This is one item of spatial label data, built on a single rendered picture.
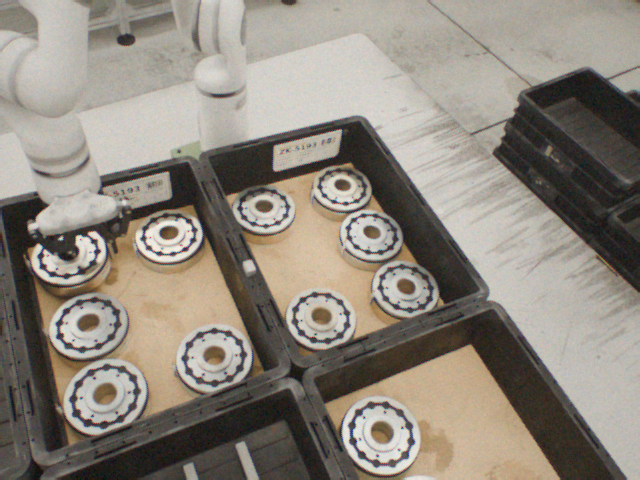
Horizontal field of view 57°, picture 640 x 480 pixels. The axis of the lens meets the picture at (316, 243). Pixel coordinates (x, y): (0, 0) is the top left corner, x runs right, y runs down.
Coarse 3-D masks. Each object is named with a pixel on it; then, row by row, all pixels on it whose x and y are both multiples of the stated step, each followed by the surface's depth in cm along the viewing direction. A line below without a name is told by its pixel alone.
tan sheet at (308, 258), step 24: (240, 192) 101; (288, 192) 102; (312, 216) 99; (288, 240) 96; (312, 240) 96; (336, 240) 97; (264, 264) 92; (288, 264) 93; (312, 264) 93; (336, 264) 94; (288, 288) 90; (312, 288) 91; (336, 288) 91; (360, 288) 91; (360, 312) 89
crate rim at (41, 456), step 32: (192, 160) 91; (32, 192) 84; (0, 224) 80; (224, 224) 84; (0, 256) 77; (256, 288) 78; (32, 384) 67; (256, 384) 70; (32, 416) 65; (160, 416) 66; (32, 448) 63; (64, 448) 63; (96, 448) 64
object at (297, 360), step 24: (336, 120) 100; (360, 120) 100; (240, 144) 94; (264, 144) 95; (384, 144) 97; (216, 192) 87; (432, 216) 88; (240, 240) 82; (264, 288) 78; (480, 288) 81; (432, 312) 78; (288, 336) 74; (360, 336) 75; (384, 336) 75; (312, 360) 72
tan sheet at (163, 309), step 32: (128, 256) 91; (96, 288) 87; (128, 288) 88; (160, 288) 88; (192, 288) 89; (224, 288) 89; (160, 320) 85; (192, 320) 85; (224, 320) 86; (128, 352) 81; (160, 352) 82; (64, 384) 78; (160, 384) 79
